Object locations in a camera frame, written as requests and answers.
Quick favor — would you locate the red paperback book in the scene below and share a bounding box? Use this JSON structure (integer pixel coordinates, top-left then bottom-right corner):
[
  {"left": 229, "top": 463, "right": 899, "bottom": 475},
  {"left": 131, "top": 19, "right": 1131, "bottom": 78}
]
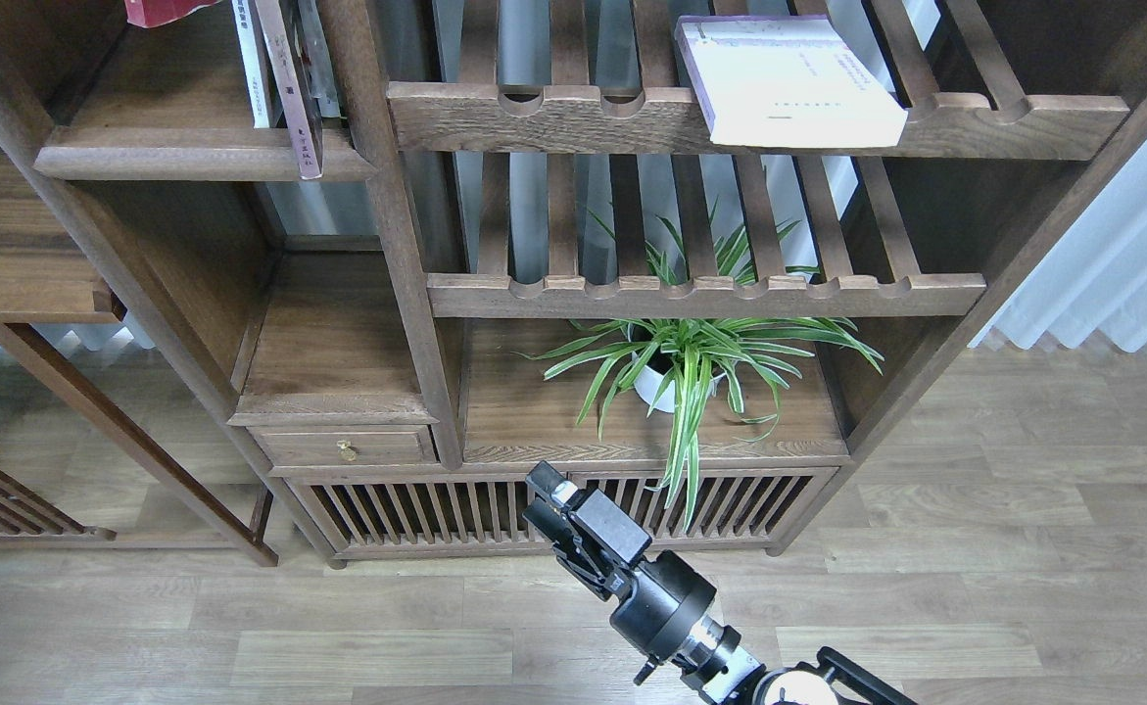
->
[{"left": 122, "top": 0, "right": 218, "bottom": 28}]

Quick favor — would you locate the grey upright book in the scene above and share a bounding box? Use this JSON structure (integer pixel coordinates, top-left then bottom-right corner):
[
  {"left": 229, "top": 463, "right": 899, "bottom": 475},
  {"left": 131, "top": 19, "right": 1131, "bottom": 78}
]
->
[{"left": 297, "top": 0, "right": 342, "bottom": 119}]

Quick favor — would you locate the white pleated curtain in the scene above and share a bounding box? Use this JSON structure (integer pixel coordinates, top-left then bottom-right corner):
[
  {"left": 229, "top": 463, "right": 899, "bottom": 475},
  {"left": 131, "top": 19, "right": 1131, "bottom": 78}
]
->
[{"left": 975, "top": 139, "right": 1147, "bottom": 353}]

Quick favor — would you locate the brass drawer knob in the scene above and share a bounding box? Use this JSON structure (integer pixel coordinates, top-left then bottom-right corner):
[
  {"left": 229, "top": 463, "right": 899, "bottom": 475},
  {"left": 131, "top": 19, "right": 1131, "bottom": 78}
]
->
[{"left": 336, "top": 439, "right": 358, "bottom": 463}]

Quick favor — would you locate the thin upright pink book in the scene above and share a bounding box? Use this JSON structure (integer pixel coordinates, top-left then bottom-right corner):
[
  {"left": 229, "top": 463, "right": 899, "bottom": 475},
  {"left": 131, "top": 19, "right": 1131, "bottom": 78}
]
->
[{"left": 255, "top": 1, "right": 323, "bottom": 180}]

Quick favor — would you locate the yellow green paperback book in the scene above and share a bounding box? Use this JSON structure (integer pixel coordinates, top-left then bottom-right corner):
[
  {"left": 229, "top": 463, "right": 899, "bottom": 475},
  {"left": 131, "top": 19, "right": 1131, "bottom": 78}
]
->
[{"left": 229, "top": 1, "right": 281, "bottom": 128}]

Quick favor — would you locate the white purple paperback book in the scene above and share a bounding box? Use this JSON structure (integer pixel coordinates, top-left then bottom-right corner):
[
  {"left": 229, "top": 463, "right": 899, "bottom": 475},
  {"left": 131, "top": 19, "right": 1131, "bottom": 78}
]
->
[{"left": 674, "top": 15, "right": 906, "bottom": 149}]

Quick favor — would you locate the dark wooden bookshelf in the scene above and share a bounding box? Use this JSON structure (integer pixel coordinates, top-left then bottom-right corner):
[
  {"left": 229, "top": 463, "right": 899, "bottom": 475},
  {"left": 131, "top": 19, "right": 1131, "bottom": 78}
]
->
[{"left": 0, "top": 1, "right": 1147, "bottom": 566}]

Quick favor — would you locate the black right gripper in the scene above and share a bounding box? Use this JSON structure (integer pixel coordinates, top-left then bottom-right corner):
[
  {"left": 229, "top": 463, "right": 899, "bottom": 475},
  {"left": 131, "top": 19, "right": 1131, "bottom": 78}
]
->
[{"left": 523, "top": 461, "right": 717, "bottom": 661}]

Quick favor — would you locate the white plant pot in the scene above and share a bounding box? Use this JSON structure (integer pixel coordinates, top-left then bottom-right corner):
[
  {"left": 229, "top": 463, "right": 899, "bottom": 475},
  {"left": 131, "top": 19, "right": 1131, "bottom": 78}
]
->
[{"left": 633, "top": 352, "right": 727, "bottom": 414}]

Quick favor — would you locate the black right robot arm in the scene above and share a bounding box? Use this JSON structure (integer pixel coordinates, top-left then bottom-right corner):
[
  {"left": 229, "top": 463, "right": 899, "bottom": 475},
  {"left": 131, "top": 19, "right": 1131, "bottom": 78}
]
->
[{"left": 523, "top": 461, "right": 912, "bottom": 704}]

